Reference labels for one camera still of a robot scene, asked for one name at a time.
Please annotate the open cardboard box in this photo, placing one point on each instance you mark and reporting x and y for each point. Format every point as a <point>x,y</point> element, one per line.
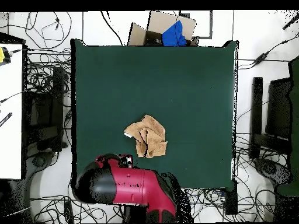
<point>158,22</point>

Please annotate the dark green table cloth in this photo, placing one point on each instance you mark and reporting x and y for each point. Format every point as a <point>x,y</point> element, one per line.
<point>294,140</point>
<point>163,81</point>

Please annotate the black chair base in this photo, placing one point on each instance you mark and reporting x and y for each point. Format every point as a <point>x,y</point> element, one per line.
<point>268,168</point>
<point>39,161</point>

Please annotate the black power strip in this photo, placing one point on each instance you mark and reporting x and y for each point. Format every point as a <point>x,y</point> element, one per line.
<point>69,212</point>

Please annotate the black rod-shaped object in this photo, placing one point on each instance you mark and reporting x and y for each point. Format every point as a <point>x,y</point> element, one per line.
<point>290,22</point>

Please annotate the white desk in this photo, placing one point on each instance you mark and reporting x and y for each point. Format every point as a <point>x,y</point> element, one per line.
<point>10,144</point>

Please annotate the black flat strip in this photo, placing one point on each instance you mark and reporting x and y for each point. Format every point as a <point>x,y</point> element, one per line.
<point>6,118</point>

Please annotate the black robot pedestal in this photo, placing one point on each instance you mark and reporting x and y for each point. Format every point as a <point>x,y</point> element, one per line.
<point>135,214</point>

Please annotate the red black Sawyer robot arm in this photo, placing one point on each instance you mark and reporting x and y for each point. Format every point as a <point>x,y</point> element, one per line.
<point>130,184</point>

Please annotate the blue garment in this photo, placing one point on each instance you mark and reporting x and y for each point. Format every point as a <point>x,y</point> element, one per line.
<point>174,35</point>

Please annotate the yellow and black tool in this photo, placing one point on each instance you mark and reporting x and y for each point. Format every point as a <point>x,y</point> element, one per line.
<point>1,56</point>

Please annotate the tan terry towel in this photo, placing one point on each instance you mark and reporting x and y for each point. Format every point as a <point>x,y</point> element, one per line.
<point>151,135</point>

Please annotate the black equipment stand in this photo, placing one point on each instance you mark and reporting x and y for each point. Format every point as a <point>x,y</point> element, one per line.
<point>44,112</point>
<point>257,105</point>

